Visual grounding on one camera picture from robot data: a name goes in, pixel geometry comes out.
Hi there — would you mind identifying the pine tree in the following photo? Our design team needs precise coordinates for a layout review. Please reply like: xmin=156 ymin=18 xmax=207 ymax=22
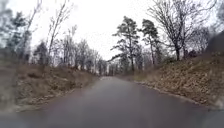
xmin=139 ymin=18 xmax=162 ymax=67
xmin=107 ymin=15 xmax=142 ymax=74

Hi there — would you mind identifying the grey asphalt path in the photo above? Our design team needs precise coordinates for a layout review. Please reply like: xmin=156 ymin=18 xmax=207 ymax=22
xmin=0 ymin=75 xmax=224 ymax=128

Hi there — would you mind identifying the row of bare trees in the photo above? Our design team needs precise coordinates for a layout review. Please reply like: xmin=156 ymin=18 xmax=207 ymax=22
xmin=139 ymin=0 xmax=224 ymax=66
xmin=0 ymin=0 xmax=109 ymax=76

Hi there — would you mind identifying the leaf-covered brown embankment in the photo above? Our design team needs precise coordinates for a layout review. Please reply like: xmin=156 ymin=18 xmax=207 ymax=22
xmin=0 ymin=61 xmax=101 ymax=113
xmin=116 ymin=53 xmax=224 ymax=109

